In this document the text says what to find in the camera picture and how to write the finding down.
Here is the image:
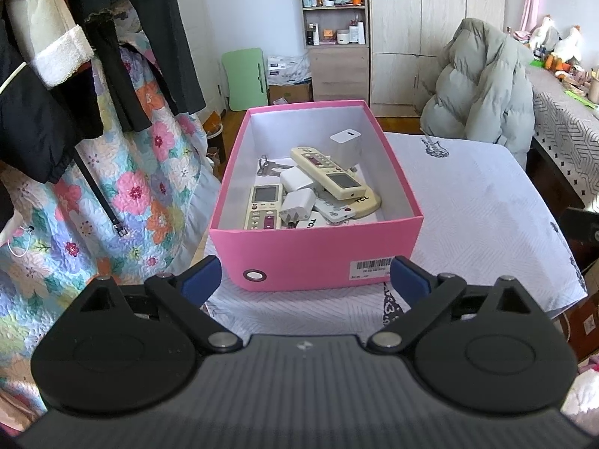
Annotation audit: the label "green folding table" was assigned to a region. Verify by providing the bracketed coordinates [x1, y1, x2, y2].
[221, 48, 268, 112]

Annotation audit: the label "floral quilt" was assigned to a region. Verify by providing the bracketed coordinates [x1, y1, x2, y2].
[1, 5, 219, 429]

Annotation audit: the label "white remote red button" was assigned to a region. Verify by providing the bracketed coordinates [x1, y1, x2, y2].
[314, 198, 355, 225]

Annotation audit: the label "light wood wardrobe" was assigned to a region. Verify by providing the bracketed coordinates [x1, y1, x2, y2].
[370, 0, 506, 117]

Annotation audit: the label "white patterned table cloth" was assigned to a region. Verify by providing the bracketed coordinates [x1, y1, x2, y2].
[207, 133, 588, 337]

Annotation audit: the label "cream TCL remote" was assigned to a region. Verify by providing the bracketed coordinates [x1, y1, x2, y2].
[344, 189, 382, 219]

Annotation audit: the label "grey-green puffer jacket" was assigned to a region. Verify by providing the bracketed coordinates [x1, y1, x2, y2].
[420, 17, 535, 166]

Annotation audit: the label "white square charger block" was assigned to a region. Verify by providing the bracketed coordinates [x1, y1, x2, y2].
[330, 129, 361, 170]

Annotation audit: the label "cream remote with grey screen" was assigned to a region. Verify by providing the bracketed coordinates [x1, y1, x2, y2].
[245, 183, 283, 230]

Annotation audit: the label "silver keys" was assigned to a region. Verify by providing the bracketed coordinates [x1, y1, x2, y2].
[257, 155, 292, 176]

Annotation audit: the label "white fleece cuff coat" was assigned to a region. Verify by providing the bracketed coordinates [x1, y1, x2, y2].
[1, 0, 93, 89]

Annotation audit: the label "cardboard box on floor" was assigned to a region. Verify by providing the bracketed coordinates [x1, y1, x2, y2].
[268, 82, 313, 104]

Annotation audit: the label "black belt with buckle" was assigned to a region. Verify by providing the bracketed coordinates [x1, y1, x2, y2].
[73, 150, 129, 238]

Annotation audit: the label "black hanging garment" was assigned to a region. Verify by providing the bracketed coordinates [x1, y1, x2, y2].
[0, 0, 208, 230]

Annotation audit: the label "pink cardboard box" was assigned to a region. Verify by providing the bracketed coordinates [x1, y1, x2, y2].
[209, 100, 423, 292]

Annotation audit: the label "white charger plug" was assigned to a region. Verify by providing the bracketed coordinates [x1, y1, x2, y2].
[279, 189, 317, 225]

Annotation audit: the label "white adapter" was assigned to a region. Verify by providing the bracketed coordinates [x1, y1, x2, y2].
[279, 167, 315, 193]

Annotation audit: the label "patterned bed cover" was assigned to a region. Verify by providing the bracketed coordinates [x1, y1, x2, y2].
[527, 66, 598, 212]

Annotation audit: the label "wooden shelf cabinet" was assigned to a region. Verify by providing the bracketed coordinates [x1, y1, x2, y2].
[301, 0, 370, 101]

